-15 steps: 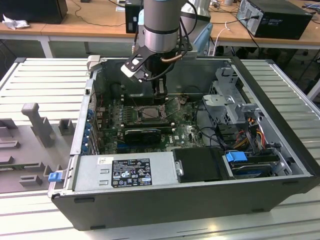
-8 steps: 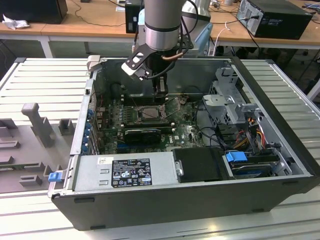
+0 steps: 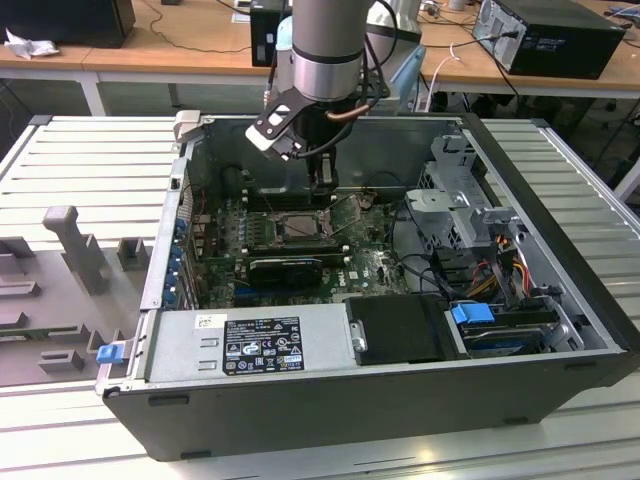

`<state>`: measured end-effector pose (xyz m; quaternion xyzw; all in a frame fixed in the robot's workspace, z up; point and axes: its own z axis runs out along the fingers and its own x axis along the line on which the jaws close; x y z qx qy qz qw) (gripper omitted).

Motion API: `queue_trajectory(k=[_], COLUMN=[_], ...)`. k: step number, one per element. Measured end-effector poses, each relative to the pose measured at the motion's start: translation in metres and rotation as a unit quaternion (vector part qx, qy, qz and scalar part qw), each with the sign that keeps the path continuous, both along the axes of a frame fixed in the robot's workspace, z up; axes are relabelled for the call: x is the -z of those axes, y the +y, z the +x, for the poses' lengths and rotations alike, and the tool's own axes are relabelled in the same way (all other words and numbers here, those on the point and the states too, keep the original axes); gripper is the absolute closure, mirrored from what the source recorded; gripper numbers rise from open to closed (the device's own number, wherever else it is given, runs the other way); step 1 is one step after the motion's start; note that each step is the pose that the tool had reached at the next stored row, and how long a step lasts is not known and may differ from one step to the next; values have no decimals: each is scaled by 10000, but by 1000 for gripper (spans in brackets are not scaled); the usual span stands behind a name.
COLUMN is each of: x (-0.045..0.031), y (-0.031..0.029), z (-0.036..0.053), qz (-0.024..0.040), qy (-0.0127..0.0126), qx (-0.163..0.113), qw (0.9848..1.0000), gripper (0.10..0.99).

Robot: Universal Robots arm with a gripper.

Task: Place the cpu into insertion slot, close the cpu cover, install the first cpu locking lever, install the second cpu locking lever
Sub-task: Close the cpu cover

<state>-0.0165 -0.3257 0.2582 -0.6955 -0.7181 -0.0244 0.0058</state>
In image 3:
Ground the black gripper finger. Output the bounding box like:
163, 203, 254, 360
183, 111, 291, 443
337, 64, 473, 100
322, 151, 342, 197
307, 148, 325, 195

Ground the metal CPU socket cover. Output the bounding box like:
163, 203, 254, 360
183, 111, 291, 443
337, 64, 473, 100
322, 194, 362, 237

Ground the CPU with silver top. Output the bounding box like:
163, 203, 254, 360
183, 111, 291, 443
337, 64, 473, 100
282, 217, 315, 240

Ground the thin wire locking lever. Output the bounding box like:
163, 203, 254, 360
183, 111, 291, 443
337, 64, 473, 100
258, 186, 280, 222

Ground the CPU socket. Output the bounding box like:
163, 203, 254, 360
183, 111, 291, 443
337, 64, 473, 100
272, 209, 336, 246

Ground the green motherboard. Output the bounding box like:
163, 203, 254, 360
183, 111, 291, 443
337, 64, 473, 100
199, 189, 401, 309

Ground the pale blue teach pendant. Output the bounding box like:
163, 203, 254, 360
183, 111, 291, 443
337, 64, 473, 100
388, 47, 427, 114

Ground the small black computer box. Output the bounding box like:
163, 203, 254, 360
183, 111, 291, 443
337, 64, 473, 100
249, 5, 295, 69

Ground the black graphics card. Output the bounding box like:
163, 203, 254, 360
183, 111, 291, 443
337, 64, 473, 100
248, 257, 324, 291

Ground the silver perforated drive cage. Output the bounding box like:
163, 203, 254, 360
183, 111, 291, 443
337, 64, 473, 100
403, 133, 586, 351

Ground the pale grey case latch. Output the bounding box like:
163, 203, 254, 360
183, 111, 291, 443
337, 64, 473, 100
172, 110, 202, 151

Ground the light wooden desk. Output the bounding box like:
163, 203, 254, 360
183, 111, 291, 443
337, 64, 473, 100
0, 0, 640, 119

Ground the black drive bay shroud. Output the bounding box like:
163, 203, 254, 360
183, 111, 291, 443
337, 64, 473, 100
344, 293, 454, 367

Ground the hard disk in blue carrier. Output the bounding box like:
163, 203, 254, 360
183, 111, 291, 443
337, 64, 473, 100
449, 302, 551, 359

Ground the silver power supply unit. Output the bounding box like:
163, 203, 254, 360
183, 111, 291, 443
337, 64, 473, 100
144, 305, 354, 385

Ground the black open PC case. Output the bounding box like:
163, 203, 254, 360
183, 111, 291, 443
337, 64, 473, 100
94, 110, 640, 464

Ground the black desktop computer tower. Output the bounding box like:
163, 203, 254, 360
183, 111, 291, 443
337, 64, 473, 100
472, 0, 627, 81

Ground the large black box device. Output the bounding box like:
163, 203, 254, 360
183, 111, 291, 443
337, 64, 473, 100
0, 0, 136, 49

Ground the blue plastic latch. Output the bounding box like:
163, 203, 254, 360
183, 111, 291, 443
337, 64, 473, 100
97, 343, 124, 366

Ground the grey parts rack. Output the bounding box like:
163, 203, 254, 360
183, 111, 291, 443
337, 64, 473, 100
0, 204, 154, 389

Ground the crumpled white paper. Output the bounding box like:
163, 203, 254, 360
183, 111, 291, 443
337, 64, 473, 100
3, 27, 60, 61

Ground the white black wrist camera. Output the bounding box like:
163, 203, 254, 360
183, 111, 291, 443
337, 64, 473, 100
244, 89, 305, 162

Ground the thin red wire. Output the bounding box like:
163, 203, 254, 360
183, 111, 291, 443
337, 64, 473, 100
187, 183, 212, 222

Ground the white cable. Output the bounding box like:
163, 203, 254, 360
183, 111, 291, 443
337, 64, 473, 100
428, 42, 464, 109

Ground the black cable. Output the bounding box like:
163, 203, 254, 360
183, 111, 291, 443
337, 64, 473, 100
388, 203, 476, 300

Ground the yellow red power wire bundle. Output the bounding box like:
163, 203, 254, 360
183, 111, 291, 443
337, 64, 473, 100
472, 238, 532, 301

